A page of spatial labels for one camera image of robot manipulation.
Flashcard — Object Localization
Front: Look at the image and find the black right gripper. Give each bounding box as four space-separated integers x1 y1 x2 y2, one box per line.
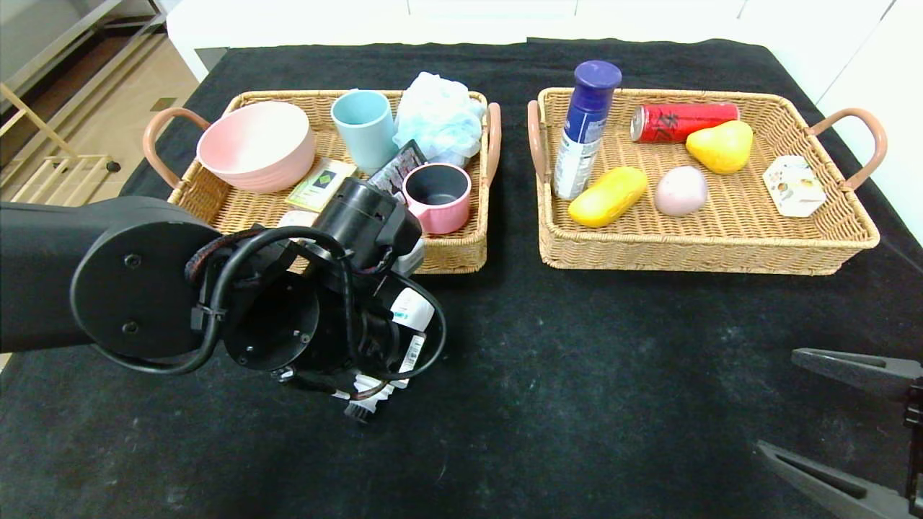
756 347 923 519

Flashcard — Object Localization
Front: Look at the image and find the black cosmetic tube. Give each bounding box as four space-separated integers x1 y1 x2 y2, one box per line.
366 140 428 199

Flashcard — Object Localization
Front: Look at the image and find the blue capped spray can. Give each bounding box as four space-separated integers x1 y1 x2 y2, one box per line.
552 60 623 201

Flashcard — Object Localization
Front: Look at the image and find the wicker basket with food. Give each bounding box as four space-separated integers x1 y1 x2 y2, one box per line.
526 88 888 277

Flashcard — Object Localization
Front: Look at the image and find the pink toy saucepan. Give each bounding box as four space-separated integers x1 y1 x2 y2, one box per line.
402 163 473 236

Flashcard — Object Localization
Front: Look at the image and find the pale pink egg shaped food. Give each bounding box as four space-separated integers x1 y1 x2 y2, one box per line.
654 166 710 218

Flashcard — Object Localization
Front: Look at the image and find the light wooden rack on wheels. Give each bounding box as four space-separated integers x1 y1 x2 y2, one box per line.
0 83 122 206

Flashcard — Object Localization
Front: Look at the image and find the long yellow fruit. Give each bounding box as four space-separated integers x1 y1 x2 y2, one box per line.
568 166 650 229

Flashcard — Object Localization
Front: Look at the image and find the pink bottle white cap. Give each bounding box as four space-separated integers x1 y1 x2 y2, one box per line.
277 210 319 233

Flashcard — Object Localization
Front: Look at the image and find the teal plastic cup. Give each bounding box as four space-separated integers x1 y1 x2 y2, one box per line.
331 89 399 177

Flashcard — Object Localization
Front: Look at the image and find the grey metal shelf unit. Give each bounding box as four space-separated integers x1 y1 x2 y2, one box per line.
0 0 168 94

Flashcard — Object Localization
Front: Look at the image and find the green soap box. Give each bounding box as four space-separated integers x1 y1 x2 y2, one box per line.
286 158 358 213

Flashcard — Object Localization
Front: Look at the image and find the black tablecloth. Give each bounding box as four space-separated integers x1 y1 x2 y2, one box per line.
0 40 923 519

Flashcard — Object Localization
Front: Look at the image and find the white brush applicator bottle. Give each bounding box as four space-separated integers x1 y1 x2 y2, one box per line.
343 287 438 424

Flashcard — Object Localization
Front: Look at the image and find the red soda can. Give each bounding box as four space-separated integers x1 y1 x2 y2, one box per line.
630 102 741 144

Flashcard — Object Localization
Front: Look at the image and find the small white carton box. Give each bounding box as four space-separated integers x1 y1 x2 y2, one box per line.
762 155 827 218

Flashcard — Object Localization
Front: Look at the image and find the pink bowl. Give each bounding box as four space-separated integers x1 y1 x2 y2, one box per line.
196 101 317 194

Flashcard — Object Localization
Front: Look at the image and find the light blue bath pouf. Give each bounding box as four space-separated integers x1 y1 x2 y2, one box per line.
393 71 487 168

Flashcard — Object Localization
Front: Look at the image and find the wicker basket with toiletries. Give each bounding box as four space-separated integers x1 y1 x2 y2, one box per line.
143 89 502 276

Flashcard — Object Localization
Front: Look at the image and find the yellow pear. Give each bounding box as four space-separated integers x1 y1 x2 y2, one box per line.
685 120 754 176

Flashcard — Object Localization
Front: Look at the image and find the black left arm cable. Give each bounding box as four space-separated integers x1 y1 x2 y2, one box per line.
90 226 448 383

